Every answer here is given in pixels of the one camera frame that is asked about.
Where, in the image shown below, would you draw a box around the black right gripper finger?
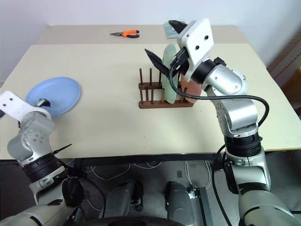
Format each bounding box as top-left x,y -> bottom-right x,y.
144,48 -> 171,75
168,19 -> 188,34

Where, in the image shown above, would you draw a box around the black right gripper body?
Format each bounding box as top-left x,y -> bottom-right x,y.
175,47 -> 190,72

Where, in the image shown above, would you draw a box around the blue plate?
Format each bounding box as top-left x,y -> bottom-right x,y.
25,76 -> 82,118

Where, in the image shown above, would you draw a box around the green plate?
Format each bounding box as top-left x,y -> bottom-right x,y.
161,44 -> 183,105

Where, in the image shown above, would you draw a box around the brown wooden dish rack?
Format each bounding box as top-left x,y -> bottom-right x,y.
138,68 -> 196,109

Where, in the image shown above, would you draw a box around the teal packet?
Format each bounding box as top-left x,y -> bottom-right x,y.
163,20 -> 183,38

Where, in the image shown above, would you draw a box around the pink plate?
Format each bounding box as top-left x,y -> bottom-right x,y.
180,70 -> 202,104

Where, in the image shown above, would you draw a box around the black zip tie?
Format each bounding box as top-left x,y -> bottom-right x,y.
52,144 -> 72,155

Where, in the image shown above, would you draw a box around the dark rounded shape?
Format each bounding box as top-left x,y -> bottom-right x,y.
165,180 -> 200,226
104,181 -> 144,219

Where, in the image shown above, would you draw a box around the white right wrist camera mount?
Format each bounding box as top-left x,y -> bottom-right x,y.
176,18 -> 214,82

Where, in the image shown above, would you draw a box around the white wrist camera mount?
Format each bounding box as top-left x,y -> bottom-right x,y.
0,90 -> 52,124
176,18 -> 214,82

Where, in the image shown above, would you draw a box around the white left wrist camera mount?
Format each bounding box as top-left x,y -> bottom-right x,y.
0,90 -> 52,124

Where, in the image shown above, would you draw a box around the orange handled pliers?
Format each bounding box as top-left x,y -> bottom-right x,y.
109,29 -> 141,39

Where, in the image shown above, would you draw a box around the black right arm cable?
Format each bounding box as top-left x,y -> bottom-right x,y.
168,60 -> 270,127

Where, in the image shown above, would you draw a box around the black table frame bar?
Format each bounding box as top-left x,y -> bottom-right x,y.
56,153 -> 222,168

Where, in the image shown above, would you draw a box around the white floor cable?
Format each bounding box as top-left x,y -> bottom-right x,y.
184,161 -> 212,189
90,162 -> 131,182

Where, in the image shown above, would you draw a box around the black hanging cable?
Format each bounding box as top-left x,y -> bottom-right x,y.
212,145 -> 237,226

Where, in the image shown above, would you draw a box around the black metal rail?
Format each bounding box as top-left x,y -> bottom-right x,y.
191,186 -> 214,226

